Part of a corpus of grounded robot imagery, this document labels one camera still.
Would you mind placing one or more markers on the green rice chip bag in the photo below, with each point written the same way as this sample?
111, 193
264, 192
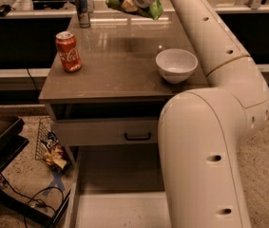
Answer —
154, 11

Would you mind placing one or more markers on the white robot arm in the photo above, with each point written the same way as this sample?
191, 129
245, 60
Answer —
199, 130

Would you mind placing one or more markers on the grey drawer cabinet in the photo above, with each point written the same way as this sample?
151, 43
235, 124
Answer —
119, 77

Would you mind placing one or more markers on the blue snack bag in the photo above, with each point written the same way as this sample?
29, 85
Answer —
50, 141

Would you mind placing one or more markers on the yellow crumpled snack bag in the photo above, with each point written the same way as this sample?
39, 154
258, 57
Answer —
56, 157

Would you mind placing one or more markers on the open middle drawer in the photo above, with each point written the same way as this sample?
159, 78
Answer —
117, 186

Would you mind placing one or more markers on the blue silver energy drink can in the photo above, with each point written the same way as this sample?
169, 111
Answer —
82, 13

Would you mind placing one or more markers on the orange Coca-Cola can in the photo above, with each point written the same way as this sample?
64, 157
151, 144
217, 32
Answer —
66, 45

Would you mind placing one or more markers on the white ceramic bowl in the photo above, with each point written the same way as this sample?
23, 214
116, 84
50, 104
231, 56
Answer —
176, 65

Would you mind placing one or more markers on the black tray stand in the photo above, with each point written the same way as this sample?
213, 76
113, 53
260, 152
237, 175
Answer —
11, 144

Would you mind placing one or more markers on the top drawer with black handle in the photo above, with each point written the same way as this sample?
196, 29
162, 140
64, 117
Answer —
114, 131

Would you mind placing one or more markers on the wire mesh basket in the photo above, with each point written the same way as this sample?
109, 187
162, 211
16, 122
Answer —
44, 127

